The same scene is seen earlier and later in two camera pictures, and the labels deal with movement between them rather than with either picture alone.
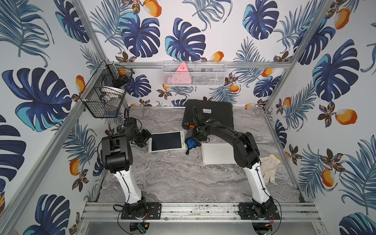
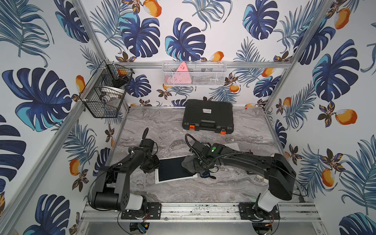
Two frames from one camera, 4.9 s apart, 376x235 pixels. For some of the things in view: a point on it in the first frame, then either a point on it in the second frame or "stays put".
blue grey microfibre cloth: x=191 y=143 -> x=192 y=164
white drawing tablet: x=166 y=141 -> x=171 y=169
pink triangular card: x=182 y=75 stays put
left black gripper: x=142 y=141 -> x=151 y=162
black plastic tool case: x=221 y=110 stays put
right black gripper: x=193 y=136 -> x=204 y=168
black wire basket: x=103 y=94 stays put
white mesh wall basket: x=202 y=74 stays put
